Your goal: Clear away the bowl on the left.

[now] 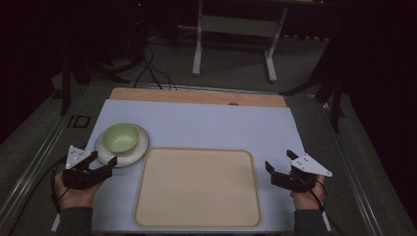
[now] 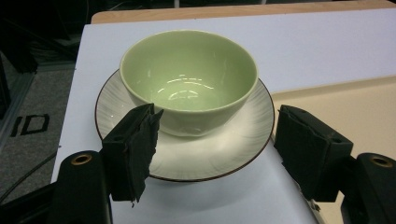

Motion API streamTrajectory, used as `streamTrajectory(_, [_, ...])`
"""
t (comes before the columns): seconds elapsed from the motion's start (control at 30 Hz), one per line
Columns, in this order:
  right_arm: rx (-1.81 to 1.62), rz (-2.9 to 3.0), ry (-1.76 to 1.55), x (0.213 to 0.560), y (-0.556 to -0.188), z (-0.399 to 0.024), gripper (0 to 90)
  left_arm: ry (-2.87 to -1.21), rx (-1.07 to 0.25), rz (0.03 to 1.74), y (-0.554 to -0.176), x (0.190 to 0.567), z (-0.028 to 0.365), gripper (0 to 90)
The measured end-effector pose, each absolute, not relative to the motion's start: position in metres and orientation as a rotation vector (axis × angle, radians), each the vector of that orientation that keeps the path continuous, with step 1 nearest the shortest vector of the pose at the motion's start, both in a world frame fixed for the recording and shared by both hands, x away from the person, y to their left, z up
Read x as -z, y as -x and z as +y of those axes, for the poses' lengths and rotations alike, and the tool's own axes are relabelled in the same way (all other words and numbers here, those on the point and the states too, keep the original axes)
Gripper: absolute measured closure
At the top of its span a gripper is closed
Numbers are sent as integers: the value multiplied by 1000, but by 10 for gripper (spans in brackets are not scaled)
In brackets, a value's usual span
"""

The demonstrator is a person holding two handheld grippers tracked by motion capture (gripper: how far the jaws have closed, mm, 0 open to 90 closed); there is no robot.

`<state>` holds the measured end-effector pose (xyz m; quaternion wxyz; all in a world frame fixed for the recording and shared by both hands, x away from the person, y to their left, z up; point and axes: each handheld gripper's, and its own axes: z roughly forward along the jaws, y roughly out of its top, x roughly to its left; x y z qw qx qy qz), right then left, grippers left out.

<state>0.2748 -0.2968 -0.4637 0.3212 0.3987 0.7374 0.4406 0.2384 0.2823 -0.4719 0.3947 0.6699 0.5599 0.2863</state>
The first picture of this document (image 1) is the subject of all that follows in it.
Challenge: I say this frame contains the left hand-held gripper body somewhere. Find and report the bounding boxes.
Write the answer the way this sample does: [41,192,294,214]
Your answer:
[62,145,106,191]

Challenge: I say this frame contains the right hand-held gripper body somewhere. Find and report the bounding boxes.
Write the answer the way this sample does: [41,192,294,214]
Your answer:
[270,152,333,194]

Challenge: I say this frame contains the light green bowl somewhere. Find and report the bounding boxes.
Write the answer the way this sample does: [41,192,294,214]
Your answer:
[100,122,141,155]

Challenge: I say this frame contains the white plate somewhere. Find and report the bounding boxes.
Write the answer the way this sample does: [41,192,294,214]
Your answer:
[93,123,150,169]

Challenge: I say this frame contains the beige tray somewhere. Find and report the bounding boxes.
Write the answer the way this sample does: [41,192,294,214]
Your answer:
[132,147,263,229]

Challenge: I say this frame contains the person's left hand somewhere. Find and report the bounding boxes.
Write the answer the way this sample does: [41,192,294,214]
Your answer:
[54,170,103,211]

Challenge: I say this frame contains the person's right hand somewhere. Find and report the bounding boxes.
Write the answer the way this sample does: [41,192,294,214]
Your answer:
[289,174,328,211]

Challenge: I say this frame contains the black stand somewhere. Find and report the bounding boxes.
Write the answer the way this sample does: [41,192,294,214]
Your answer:
[51,51,132,116]
[279,41,347,134]

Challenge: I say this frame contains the white table mat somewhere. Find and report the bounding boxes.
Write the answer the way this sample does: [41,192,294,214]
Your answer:
[50,98,332,234]

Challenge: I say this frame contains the black equipment with red light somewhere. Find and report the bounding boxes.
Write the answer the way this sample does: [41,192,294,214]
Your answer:
[126,0,152,64]

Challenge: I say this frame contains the white metal stand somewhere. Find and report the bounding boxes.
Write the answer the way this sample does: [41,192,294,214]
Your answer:
[192,0,290,84]

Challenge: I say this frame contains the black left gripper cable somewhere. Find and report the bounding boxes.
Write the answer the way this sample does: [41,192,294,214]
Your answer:
[49,154,72,214]

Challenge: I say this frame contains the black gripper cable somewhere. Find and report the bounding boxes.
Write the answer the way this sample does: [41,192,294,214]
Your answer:
[306,178,344,236]
[49,154,72,214]

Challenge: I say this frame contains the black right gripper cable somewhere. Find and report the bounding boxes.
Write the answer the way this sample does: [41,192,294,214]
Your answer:
[306,178,344,236]

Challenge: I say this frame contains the black rectangular floor frame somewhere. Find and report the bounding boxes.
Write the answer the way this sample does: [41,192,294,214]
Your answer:
[66,114,91,129]

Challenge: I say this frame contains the metal floor rail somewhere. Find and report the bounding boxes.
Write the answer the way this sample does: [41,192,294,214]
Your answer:
[0,93,87,228]
[319,100,384,236]

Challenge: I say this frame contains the black floor cables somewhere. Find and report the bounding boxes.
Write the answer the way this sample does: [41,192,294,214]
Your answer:
[133,43,178,91]

